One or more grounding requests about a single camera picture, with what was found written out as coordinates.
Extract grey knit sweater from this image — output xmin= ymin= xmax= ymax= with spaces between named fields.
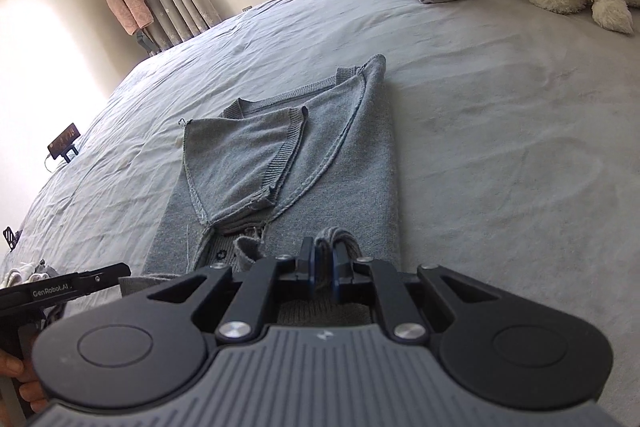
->
xmin=120 ymin=55 xmax=400 ymax=295

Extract grey bed sheet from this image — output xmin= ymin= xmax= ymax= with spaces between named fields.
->
xmin=0 ymin=0 xmax=640 ymax=348

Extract pink hanging jacket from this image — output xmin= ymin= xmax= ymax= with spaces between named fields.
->
xmin=105 ymin=0 xmax=154 ymax=36

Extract person left hand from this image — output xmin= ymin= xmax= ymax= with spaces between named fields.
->
xmin=0 ymin=351 xmax=48 ymax=413

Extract small black device on stand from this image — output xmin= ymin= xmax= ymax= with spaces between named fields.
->
xmin=48 ymin=122 xmax=80 ymax=162

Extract black stand at bedside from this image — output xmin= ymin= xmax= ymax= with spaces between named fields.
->
xmin=2 ymin=227 xmax=21 ymax=251

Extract white folded clothes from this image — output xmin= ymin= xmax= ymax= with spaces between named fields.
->
xmin=1 ymin=260 xmax=58 ymax=289

